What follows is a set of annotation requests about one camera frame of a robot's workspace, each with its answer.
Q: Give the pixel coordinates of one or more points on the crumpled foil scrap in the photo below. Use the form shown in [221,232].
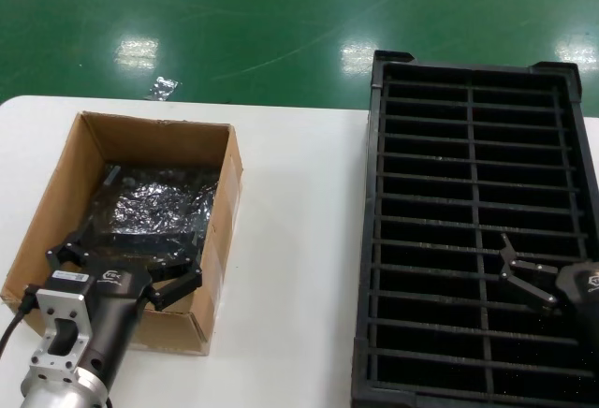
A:
[161,89]

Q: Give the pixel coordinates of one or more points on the silver left wrist bracket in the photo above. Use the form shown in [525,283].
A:
[61,305]

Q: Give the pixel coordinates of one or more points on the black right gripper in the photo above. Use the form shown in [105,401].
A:
[580,286]

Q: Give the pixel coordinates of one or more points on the black slotted plastic container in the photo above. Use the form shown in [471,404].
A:
[472,146]

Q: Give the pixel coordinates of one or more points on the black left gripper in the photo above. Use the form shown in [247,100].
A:
[117,295]

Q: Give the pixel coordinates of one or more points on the grey antistatic plastic bag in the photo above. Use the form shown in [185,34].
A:
[150,202]

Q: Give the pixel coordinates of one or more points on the brown cardboard box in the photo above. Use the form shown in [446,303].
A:
[154,139]

